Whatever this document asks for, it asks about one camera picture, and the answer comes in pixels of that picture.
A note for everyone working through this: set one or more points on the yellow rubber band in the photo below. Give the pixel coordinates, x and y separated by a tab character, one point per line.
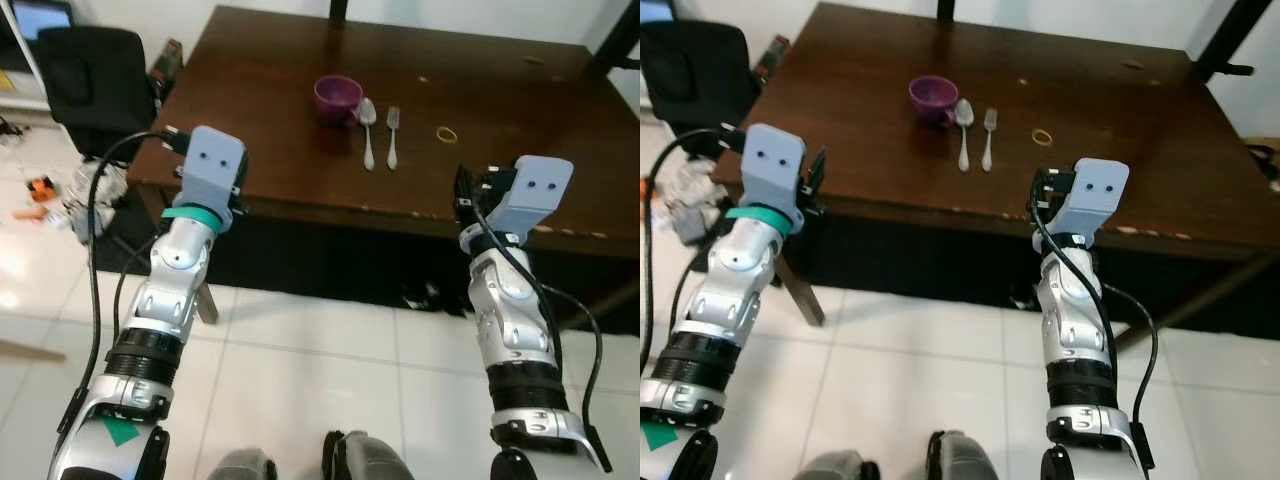
1033	136
437	135

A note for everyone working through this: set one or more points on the brown wooden table leg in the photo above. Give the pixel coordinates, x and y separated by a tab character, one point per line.
207	300
800	285

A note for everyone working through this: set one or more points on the silver metal fork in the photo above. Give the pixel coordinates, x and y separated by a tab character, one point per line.
990	122
392	120

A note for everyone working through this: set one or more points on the silver metal spoon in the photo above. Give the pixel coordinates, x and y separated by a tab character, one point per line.
367	112
964	112

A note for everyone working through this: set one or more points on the crumpled white plastic bag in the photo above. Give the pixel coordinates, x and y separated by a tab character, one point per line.
90	190
690	195

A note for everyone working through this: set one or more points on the black and red object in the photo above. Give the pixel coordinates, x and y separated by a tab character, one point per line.
775	55
165	62

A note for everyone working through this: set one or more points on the purple cup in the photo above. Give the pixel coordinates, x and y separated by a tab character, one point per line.
338	100
933	100

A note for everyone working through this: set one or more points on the black office chair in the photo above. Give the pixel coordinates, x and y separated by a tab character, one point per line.
95	80
700	70

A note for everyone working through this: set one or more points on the black metal stand leg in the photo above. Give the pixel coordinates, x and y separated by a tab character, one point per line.
1225	40
612	35

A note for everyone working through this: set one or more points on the small orange object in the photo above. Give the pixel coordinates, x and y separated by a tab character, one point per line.
40	186

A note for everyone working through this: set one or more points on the computer monitor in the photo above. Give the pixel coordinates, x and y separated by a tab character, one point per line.
655	10
40	18

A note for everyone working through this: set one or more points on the grey robot right leg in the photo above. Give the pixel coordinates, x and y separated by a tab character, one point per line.
365	458
965	458

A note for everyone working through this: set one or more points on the grey robot leg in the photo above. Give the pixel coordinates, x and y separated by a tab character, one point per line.
365	458
965	458
845	468
240	466

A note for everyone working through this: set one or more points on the grey robot left leg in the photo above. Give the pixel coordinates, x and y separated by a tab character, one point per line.
240	466
845	468

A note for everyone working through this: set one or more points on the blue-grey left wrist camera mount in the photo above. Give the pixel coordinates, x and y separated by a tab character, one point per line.
772	165
212	165

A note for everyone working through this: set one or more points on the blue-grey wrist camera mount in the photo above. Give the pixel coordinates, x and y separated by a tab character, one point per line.
1095	195
212	165
772	165
535	195

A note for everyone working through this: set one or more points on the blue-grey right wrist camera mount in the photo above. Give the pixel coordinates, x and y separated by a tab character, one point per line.
1095	195
535	195

